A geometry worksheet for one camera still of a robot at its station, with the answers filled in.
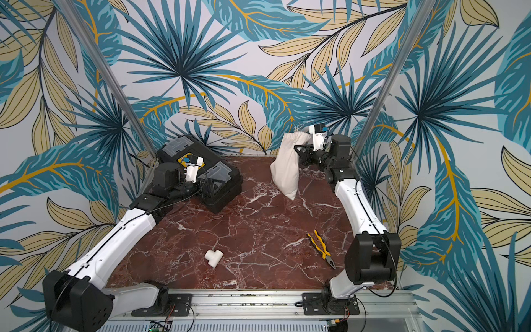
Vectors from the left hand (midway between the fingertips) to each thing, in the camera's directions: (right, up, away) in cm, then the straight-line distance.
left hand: (215, 184), depth 76 cm
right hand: (+23, +13, +1) cm, 26 cm away
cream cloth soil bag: (+26, +7, +8) cm, 28 cm away
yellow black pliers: (+43, -29, +9) cm, 53 cm away
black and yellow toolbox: (-25, +15, +22) cm, 36 cm away
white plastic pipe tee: (-2, -29, +6) cm, 30 cm away
